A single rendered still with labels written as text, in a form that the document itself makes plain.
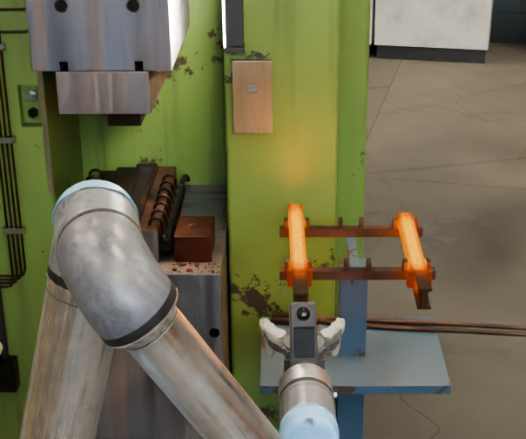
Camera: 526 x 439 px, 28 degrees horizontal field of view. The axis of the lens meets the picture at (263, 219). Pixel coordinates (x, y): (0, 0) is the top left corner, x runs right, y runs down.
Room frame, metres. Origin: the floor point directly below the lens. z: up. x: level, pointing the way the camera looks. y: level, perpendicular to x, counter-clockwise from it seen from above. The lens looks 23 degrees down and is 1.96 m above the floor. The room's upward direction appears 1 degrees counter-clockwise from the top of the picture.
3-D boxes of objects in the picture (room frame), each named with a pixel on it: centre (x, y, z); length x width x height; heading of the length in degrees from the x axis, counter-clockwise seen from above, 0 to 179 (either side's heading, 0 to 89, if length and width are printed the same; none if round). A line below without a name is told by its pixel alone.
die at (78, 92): (2.39, 0.33, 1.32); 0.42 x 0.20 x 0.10; 178
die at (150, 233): (2.39, 0.33, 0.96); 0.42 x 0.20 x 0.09; 178
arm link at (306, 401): (1.39, -0.07, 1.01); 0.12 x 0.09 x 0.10; 0
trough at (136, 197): (2.39, 0.31, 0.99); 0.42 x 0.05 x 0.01; 178
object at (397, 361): (2.03, -0.19, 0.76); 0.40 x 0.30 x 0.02; 89
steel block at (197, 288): (2.39, 0.28, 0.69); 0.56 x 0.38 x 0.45; 178
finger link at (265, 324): (1.65, -0.01, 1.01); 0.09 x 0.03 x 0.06; 36
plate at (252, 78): (2.30, 0.02, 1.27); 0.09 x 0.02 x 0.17; 88
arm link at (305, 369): (1.48, -0.07, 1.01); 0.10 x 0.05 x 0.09; 90
